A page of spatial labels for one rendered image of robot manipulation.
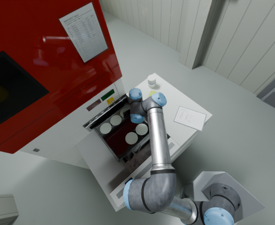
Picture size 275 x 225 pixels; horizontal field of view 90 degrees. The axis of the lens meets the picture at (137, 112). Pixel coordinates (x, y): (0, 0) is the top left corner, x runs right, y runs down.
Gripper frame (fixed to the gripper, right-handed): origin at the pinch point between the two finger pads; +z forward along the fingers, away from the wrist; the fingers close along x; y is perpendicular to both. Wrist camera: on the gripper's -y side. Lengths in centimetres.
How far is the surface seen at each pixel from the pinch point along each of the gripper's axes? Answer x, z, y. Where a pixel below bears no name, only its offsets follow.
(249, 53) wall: 82, 43, 160
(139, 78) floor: 131, 97, 14
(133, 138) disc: -11.1, 7.2, -7.3
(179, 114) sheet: -3.2, 0.4, 31.6
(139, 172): -37.5, 1.6, -6.3
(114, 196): -48, 1, -25
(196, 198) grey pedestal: -59, 15, 27
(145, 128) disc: -5.5, 7.3, 3.6
